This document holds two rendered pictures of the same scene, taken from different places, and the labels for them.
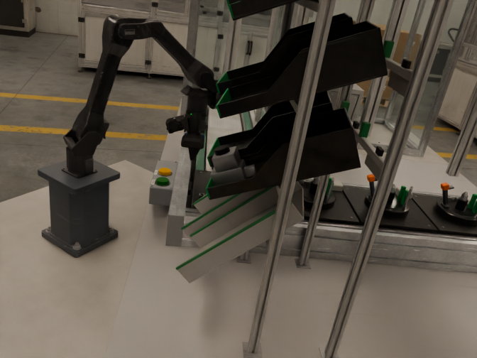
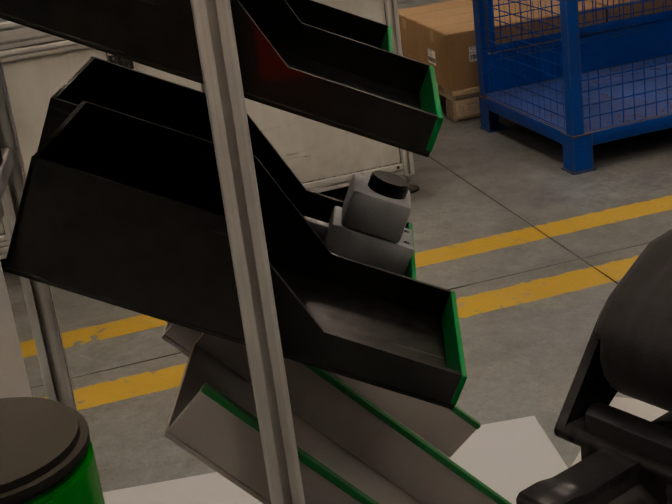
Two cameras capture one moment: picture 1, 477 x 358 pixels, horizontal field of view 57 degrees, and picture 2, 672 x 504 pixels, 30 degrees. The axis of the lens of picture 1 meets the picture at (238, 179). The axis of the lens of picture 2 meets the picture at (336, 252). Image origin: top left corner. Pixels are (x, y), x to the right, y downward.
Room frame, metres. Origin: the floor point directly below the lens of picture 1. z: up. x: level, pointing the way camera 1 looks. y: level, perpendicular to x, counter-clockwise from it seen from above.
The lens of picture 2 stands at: (1.67, 0.01, 1.55)
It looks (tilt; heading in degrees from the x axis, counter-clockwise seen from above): 21 degrees down; 181
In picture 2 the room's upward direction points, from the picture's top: 7 degrees counter-clockwise
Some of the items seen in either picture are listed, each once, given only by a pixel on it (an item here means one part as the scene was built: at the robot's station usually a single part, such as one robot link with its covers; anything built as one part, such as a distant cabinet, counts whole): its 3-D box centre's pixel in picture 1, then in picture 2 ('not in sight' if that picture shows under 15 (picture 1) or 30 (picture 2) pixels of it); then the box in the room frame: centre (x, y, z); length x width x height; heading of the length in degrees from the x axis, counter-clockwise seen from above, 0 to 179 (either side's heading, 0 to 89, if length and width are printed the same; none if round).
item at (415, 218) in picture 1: (390, 194); not in sight; (1.26, -0.48, 1.01); 0.24 x 0.24 x 0.13; 7
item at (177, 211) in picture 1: (186, 164); not in sight; (1.46, 0.20, 0.91); 0.89 x 0.06 x 0.11; 7
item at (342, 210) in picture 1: (315, 186); not in sight; (1.23, -0.24, 1.01); 0.24 x 0.24 x 0.13; 7
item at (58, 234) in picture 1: (80, 204); not in sight; (0.99, 0.41, 0.96); 0.15 x 0.15 x 0.20; 61
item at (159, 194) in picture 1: (164, 181); not in sight; (1.26, 0.24, 0.93); 0.21 x 0.07 x 0.06; 7
